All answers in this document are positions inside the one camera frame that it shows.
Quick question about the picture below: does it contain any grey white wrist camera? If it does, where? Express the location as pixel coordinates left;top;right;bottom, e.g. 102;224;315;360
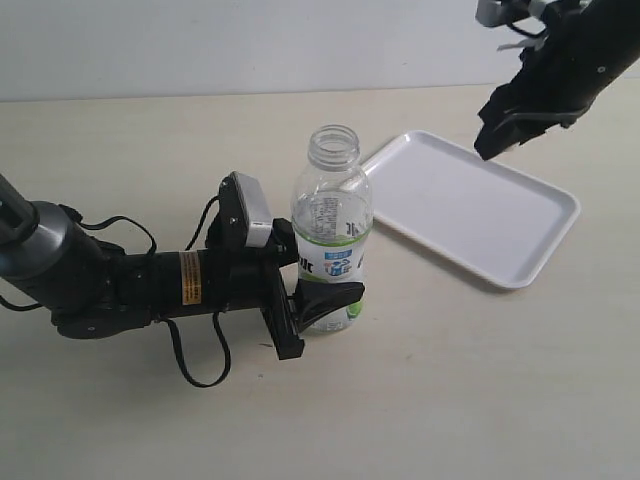
219;171;273;250

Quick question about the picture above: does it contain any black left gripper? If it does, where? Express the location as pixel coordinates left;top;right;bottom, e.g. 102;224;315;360
149;218;365;360

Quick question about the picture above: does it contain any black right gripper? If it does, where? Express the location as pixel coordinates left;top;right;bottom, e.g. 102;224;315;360
474;1;639;161

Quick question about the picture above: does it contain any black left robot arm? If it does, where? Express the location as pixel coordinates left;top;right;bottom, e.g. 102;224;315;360
1;172;364;360

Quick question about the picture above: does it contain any white rectangular plastic tray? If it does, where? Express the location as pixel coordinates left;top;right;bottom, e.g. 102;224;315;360
362;130;581;290

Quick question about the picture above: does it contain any clear plastic drink bottle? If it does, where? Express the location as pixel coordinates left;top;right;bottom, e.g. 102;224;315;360
289;124;375;336

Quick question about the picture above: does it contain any black camera cable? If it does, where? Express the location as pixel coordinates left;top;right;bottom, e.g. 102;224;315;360
0;199;232;388

